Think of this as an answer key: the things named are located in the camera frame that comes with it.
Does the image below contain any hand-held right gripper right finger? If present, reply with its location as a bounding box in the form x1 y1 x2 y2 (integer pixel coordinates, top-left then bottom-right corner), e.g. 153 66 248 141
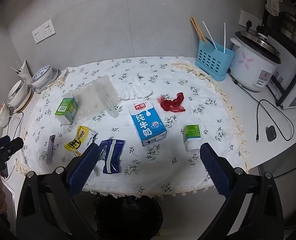
199 142 292 240

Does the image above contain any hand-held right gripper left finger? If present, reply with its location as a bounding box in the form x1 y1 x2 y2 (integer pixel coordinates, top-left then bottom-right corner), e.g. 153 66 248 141
16 142 101 240

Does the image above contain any yellow snack packet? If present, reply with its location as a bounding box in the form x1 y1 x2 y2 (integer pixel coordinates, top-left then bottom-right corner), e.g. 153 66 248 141
64 126 98 156

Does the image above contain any small green white carton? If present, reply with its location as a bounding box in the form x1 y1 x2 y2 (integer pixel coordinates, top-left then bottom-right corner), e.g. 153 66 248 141
183 123 202 152

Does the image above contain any trash bin with black bag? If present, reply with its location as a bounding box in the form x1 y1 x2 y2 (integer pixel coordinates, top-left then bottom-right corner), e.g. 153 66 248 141
93 194 163 240

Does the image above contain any clear bubble wrap sheet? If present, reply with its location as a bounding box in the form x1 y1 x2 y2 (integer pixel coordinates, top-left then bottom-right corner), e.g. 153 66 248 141
73 76 120 124

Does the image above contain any white tissue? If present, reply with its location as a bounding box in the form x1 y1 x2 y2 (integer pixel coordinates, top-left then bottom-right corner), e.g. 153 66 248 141
118 73 153 100

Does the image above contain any dark blue wrapper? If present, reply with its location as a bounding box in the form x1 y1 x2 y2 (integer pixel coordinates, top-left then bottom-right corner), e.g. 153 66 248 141
98 139 125 174

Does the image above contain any purple stick packet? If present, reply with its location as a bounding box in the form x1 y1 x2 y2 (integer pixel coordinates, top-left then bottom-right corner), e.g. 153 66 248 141
46 134 56 164

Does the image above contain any white floral tablecloth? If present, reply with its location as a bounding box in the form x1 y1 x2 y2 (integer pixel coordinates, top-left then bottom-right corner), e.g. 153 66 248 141
15 56 250 198

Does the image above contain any yellow rimmed plate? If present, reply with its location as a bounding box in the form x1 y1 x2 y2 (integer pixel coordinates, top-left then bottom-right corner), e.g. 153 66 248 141
11 90 34 112

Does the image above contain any plain white bowl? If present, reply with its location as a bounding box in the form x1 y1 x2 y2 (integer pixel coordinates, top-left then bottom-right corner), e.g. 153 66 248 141
7 80 29 105

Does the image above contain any large green carton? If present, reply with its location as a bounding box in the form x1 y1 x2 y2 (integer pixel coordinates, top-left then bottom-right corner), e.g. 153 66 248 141
55 97 79 125

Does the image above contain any small black case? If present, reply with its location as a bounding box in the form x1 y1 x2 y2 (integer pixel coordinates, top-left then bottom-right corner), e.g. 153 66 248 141
266 126 277 142

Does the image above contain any white utensil holder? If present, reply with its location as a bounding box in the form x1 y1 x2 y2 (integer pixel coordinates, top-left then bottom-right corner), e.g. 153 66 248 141
11 59 33 80

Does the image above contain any blue patterned white bowl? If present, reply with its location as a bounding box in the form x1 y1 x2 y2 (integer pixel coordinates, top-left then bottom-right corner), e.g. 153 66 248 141
30 65 52 89

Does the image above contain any blue white milk carton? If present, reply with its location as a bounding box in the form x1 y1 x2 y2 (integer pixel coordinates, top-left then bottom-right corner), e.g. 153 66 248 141
130 102 167 147

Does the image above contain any red plastic mesh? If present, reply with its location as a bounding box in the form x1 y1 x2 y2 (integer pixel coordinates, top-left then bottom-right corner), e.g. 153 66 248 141
157 92 186 113

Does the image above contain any blue perforated utensil holder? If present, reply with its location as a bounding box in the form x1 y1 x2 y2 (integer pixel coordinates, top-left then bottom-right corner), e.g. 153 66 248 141
195 37 235 82

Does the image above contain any white rice cooker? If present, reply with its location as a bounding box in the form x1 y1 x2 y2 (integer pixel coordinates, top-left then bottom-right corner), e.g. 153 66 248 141
229 30 282 92

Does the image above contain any white microwave oven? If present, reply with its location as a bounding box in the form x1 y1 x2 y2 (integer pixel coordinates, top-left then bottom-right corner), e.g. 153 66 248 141
266 52 296 110

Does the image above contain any wooden chopstick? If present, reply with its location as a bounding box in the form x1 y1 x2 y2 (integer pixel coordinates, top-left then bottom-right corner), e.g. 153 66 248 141
192 16 208 45
190 17 206 44

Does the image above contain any thin black cable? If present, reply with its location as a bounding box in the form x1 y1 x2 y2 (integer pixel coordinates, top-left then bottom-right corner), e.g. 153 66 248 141
6 111 24 140

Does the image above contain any black looped cable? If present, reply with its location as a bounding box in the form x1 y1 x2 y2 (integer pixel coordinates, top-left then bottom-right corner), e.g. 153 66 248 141
256 99 295 142

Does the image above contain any black rice cooker cord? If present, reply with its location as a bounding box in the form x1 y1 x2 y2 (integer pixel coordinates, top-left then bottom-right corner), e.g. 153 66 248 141
232 78 279 104

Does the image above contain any white double wall socket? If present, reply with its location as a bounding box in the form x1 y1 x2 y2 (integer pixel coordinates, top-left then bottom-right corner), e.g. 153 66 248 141
32 20 56 44

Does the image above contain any white wall socket with plug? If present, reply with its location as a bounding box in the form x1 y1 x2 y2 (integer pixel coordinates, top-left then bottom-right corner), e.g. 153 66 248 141
239 10 264 30

